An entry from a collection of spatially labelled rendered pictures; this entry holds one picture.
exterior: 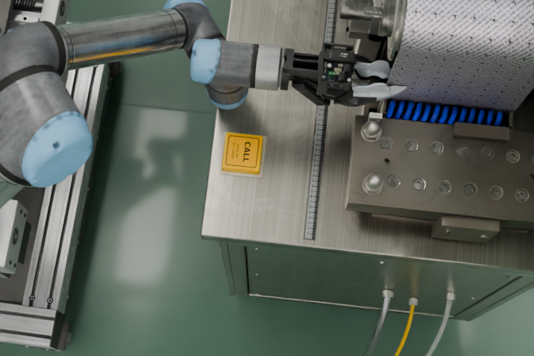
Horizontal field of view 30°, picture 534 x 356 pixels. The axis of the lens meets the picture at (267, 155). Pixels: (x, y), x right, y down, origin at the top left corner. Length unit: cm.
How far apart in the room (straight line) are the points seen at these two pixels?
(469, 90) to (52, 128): 70
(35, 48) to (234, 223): 52
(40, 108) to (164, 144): 135
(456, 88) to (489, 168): 16
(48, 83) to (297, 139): 55
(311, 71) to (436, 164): 29
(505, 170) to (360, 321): 105
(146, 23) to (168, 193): 113
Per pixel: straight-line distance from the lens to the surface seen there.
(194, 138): 282
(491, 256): 187
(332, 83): 164
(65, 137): 149
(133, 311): 274
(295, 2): 197
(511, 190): 177
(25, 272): 259
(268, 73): 166
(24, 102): 151
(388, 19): 156
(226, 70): 166
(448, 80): 168
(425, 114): 177
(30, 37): 158
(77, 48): 163
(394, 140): 176
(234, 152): 184
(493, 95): 174
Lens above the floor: 270
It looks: 74 degrees down
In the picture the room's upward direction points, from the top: 2 degrees clockwise
